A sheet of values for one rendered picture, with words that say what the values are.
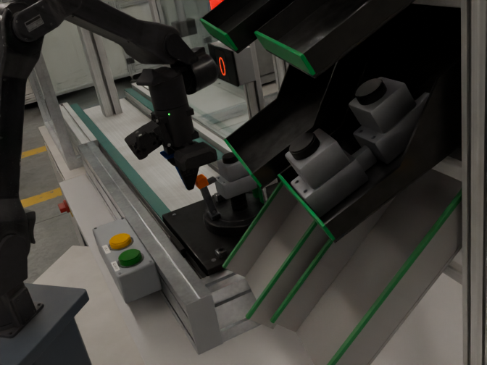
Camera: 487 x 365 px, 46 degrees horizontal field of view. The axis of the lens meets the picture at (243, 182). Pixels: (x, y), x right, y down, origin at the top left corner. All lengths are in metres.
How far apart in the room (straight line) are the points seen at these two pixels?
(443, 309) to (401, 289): 0.38
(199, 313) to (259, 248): 0.15
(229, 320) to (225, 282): 0.07
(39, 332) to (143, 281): 0.30
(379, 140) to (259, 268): 0.34
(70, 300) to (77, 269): 0.47
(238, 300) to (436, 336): 0.31
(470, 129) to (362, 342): 0.24
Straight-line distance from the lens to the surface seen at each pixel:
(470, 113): 0.54
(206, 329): 0.93
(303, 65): 0.48
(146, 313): 1.07
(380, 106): 0.56
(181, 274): 0.97
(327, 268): 0.71
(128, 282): 1.01
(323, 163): 0.55
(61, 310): 0.79
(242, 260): 0.85
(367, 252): 0.70
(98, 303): 1.14
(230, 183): 1.00
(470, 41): 0.52
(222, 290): 0.91
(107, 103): 2.02
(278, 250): 0.82
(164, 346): 0.99
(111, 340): 1.04
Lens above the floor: 1.48
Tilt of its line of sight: 26 degrees down
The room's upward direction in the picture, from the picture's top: 11 degrees counter-clockwise
